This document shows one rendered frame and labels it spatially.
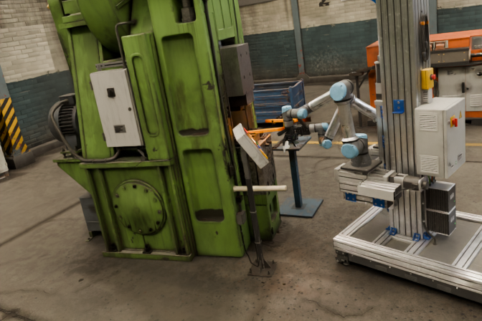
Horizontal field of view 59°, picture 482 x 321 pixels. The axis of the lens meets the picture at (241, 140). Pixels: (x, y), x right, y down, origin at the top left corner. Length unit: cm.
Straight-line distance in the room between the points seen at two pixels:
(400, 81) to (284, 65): 900
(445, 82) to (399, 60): 385
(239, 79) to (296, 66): 836
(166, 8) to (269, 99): 448
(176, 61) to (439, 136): 199
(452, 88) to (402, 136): 377
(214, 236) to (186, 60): 152
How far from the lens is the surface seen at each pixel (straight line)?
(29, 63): 932
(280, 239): 403
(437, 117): 304
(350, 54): 1133
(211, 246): 390
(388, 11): 310
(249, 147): 305
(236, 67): 353
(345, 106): 302
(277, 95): 757
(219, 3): 370
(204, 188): 372
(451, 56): 671
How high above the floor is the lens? 199
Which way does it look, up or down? 16 degrees down
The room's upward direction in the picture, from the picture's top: 9 degrees counter-clockwise
